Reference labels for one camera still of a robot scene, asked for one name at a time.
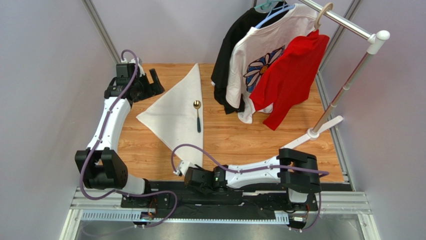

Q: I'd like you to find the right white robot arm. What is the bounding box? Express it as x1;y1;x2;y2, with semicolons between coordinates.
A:
178;148;329;204

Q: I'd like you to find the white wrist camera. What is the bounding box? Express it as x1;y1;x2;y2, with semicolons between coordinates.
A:
120;57;146;78
173;160;197;177

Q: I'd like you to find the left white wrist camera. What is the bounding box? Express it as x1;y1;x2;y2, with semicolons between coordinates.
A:
120;57;146;78

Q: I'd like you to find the white cloth napkin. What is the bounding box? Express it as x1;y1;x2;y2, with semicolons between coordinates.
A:
136;63;204;150

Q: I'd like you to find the white flower print t-shirt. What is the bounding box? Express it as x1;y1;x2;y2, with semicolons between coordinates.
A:
225;3;318;124

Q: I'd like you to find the black t-shirt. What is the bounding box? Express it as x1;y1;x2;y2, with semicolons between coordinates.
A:
210;7;268;115

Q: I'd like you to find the blue hanger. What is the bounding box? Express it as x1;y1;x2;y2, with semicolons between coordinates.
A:
255;4;296;29

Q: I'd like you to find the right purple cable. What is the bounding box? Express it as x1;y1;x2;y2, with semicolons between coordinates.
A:
170;143;330;232

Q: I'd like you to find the teal hanger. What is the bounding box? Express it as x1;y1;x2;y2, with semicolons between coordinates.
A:
253;0;287;14

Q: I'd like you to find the wooden hanger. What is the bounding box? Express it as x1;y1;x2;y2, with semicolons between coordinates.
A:
314;2;334;31

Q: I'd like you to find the metal clothes rack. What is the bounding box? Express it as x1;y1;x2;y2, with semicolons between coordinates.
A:
281;0;391;151

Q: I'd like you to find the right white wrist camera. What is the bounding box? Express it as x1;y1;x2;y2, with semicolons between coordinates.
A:
173;160;197;177

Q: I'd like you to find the gold spoon green handle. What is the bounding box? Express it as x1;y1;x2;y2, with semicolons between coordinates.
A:
193;100;201;133

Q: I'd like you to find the red t-shirt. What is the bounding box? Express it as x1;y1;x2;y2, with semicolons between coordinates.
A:
249;30;330;131

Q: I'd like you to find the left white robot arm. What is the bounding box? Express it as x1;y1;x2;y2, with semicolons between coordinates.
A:
74;62;165;196

